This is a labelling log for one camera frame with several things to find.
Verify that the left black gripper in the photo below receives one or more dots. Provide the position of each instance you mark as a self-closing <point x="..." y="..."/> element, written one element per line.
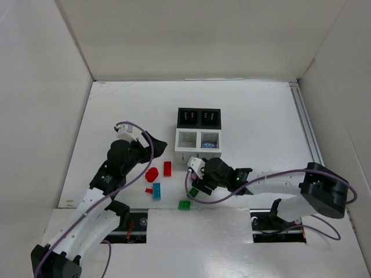
<point x="142" y="147"/>

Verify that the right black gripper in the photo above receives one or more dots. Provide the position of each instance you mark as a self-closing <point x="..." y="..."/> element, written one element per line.
<point x="204" y="180"/>

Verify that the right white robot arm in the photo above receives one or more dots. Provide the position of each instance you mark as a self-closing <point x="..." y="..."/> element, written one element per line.
<point x="312" y="190"/>

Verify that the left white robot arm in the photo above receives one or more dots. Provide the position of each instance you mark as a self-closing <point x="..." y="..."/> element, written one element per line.
<point x="99" y="213"/>

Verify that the red rectangular lego brick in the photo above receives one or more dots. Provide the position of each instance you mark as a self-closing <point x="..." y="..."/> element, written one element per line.
<point x="167" y="169"/>

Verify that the red heart-shaped lego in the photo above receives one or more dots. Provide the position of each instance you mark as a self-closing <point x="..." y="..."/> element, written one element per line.
<point x="152" y="174"/>

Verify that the purple printed lego in container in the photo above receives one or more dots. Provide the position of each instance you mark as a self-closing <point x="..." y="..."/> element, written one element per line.
<point x="211" y="145"/>

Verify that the dark green lego brick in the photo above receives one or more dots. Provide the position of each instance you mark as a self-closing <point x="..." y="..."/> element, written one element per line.
<point x="192" y="193"/>

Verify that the white two-compartment container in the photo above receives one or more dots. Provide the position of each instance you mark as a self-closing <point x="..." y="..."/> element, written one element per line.
<point x="188" y="143"/>

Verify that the teal long lego brick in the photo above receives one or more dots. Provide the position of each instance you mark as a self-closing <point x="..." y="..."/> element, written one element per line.
<point x="156" y="191"/>

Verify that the black two-compartment container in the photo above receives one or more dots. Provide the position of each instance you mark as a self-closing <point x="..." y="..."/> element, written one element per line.
<point x="199" y="118"/>

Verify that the light green lego brick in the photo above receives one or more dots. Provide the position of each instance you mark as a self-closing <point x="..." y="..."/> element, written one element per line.
<point x="184" y="205"/>

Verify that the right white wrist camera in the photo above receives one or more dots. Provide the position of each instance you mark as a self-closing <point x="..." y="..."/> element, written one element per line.
<point x="196" y="165"/>

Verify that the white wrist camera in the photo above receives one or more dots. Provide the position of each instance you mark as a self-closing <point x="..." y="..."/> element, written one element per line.
<point x="124" y="132"/>
<point x="196" y="165"/>

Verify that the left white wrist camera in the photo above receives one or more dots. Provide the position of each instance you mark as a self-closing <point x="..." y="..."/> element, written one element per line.
<point x="124" y="132"/>

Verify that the aluminium rail on right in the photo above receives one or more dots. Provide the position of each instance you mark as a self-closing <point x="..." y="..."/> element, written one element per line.
<point x="306" y="123"/>

